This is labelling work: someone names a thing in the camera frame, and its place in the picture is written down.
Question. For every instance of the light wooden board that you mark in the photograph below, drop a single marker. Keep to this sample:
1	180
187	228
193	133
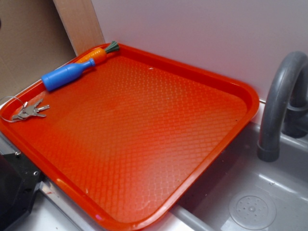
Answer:
81	24

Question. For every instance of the grey toy faucet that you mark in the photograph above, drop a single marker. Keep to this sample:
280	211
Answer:
286	108

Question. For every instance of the orange plastic tray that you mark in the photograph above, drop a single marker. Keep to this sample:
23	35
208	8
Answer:
128	138

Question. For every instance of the grey toy sink basin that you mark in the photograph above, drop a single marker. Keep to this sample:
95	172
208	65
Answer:
239	192

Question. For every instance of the orange toy carrot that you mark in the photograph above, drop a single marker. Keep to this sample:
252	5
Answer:
99	55

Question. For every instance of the silver keys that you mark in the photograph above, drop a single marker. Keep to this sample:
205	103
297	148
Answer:
27	111

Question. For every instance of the blue toy bottle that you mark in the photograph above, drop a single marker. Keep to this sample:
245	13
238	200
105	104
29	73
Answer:
65	74

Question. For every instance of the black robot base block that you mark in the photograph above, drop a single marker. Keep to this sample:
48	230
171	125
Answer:
19	183

